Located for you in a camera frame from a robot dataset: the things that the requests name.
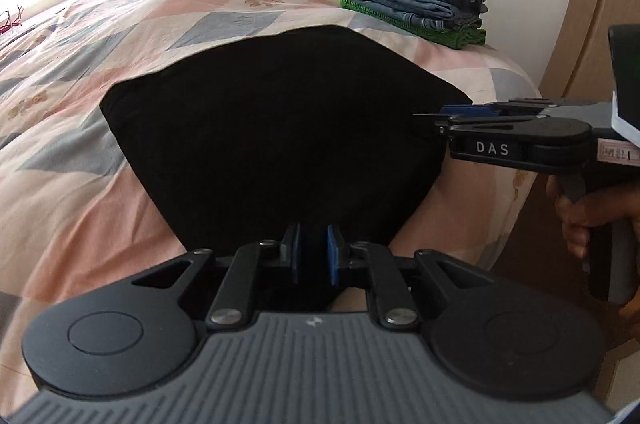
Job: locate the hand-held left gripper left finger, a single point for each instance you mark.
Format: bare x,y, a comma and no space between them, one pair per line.
295,255

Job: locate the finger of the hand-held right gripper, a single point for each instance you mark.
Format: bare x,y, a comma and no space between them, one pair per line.
465,109
480,123

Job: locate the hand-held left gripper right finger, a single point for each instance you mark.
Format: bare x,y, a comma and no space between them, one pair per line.
333,255

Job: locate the black pants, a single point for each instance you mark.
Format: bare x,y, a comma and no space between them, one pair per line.
280,128

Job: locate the person's right hand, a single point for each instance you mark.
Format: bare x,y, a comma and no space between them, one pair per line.
575,224

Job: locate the green folded cloth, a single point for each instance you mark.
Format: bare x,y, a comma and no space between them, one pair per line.
450,36

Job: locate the blue folded cloth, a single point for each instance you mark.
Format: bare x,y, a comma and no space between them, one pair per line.
400,3

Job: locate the wooden door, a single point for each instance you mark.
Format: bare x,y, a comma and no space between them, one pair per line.
595,3

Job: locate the bed with patchwork quilt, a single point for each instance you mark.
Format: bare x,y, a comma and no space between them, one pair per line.
90,143

